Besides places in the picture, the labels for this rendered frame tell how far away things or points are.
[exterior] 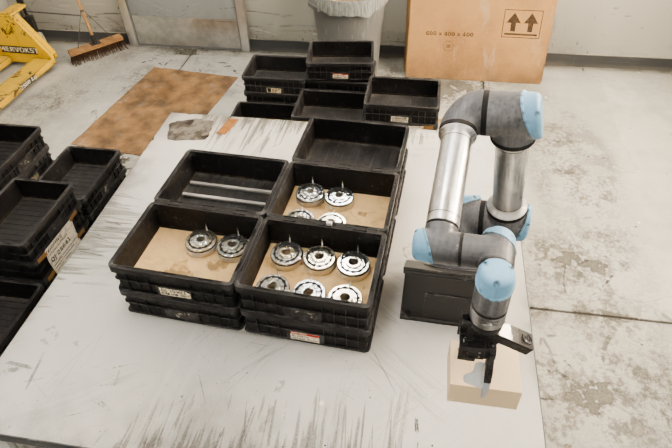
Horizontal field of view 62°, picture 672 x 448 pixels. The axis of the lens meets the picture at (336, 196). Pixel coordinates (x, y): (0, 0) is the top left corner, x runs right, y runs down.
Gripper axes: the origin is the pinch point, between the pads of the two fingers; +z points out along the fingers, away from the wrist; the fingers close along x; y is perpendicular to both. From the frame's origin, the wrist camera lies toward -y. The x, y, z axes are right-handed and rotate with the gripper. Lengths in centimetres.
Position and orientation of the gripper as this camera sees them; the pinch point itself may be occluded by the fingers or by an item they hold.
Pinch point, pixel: (483, 370)
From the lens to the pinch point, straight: 143.1
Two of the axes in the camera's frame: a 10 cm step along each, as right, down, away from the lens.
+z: 0.4, 7.5, 6.6
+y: -9.9, -0.8, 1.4
